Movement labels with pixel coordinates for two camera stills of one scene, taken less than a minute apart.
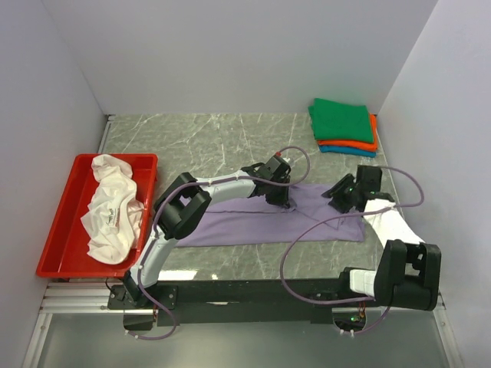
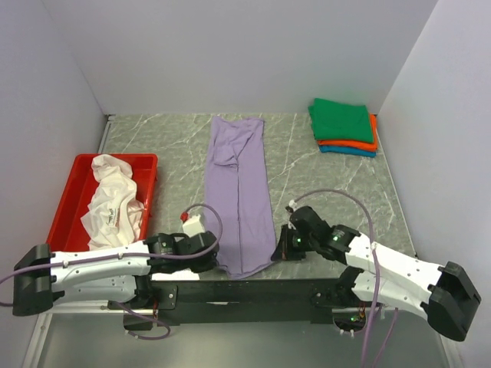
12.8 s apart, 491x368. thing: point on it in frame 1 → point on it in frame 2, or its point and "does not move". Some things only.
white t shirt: x=115 y=210 does not move
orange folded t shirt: x=359 y=145 does not move
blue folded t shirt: x=348 y=150 does not move
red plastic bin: x=64 y=253 does not move
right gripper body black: x=343 y=193 → x=294 y=245
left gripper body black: x=277 y=195 → x=199 y=265
